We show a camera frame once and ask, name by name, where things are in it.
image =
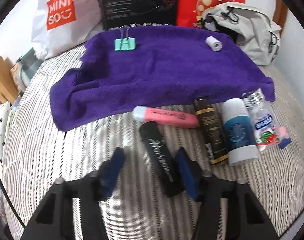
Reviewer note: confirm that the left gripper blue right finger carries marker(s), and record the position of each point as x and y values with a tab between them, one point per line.
191	174

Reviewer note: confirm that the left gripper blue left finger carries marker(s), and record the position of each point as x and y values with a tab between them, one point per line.
108	174

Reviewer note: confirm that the black Horizon lighter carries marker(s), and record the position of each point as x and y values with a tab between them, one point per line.
163	162

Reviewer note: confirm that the dark brown cosmetic tube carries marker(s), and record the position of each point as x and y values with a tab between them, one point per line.
211	131

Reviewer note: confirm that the pink highlighter pen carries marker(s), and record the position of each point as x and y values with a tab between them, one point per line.
165	117

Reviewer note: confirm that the white blue label bottle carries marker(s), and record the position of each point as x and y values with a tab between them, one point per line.
240	140

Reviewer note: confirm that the clear candy bottle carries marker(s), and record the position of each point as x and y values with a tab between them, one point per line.
265	127

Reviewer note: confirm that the blue pink powder puff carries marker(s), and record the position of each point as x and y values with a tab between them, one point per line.
285	138

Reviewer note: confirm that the white tape roll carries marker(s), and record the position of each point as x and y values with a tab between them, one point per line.
213	43

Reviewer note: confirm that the green binder clip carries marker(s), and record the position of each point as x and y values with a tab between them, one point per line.
125	42

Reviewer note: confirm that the purple towel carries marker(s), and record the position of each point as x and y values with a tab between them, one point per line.
170	66

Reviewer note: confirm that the spotted white cushion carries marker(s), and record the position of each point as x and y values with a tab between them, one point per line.
4	114

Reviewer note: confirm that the wooden headboard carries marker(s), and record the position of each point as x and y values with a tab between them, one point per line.
8	90

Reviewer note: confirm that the grey Nike waist bag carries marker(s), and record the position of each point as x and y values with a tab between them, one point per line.
249	27

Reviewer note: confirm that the white Miniso shopping bag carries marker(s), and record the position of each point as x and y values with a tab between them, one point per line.
60	25

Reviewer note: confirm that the black headphone box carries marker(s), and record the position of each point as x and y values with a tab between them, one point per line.
117	13

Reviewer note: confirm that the brown wooden door frame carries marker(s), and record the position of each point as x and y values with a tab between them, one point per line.
280	14

